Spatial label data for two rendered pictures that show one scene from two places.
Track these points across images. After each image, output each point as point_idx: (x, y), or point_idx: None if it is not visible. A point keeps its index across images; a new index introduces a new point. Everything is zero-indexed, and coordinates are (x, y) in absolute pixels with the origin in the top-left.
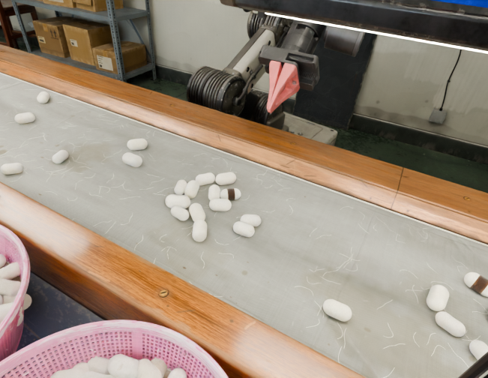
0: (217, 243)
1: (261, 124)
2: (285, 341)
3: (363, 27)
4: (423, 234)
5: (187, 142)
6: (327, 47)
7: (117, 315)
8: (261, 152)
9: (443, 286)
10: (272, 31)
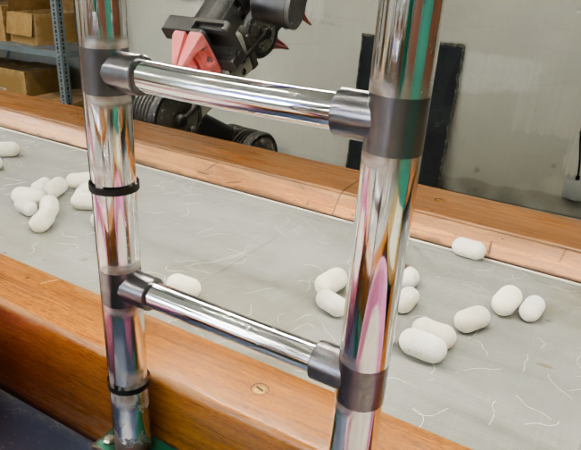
0: (62, 235)
1: (191, 132)
2: (85, 294)
3: None
4: None
5: (79, 153)
6: (256, 19)
7: None
8: (175, 158)
9: (339, 268)
10: (239, 32)
